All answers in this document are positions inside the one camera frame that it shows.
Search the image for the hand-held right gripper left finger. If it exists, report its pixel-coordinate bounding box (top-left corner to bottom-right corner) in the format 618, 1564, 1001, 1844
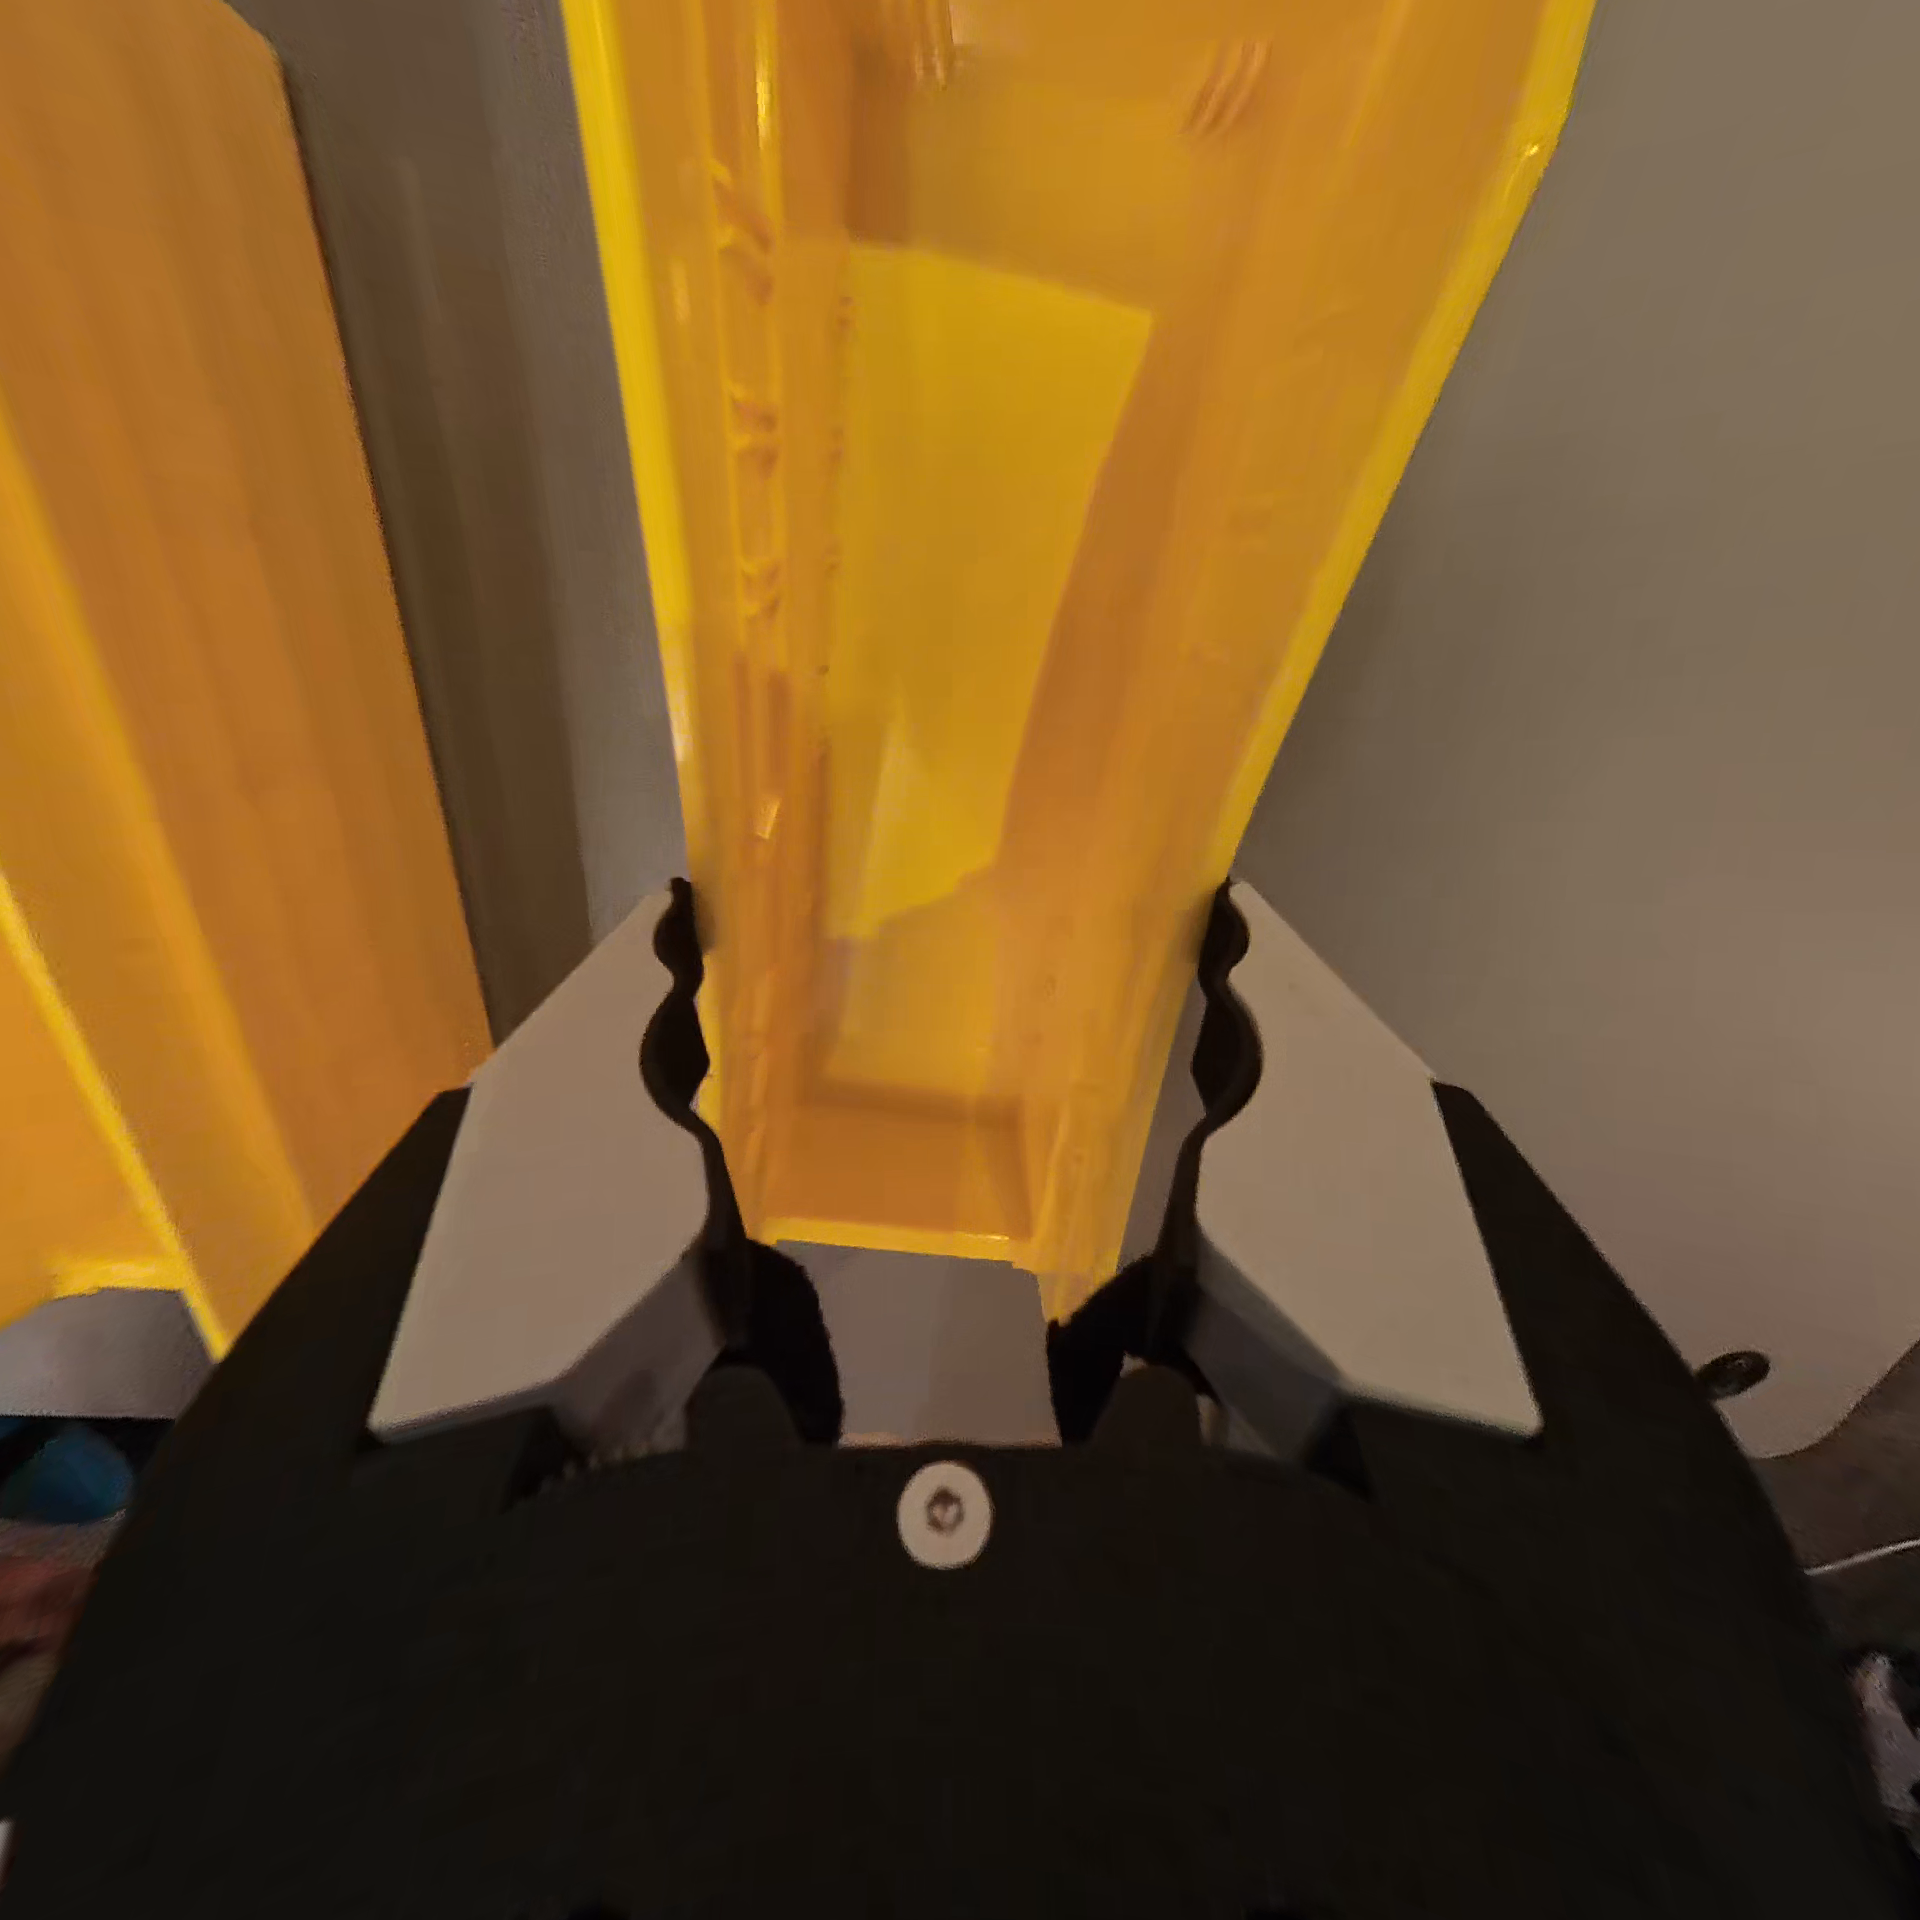
365, 882, 744, 1451

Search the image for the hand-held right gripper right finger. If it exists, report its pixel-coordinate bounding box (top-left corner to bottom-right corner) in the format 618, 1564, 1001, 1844
1158, 882, 1542, 1463

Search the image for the yellow plastic storage bin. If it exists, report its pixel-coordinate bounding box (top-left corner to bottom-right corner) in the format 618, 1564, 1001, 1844
0, 0, 499, 1359
561, 0, 1601, 1322

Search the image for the grey desk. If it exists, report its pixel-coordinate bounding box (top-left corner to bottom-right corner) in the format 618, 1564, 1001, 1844
0, 0, 1920, 1459

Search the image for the person's blue black shoe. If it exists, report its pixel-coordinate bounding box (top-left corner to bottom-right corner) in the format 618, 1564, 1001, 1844
0, 1420, 137, 1523

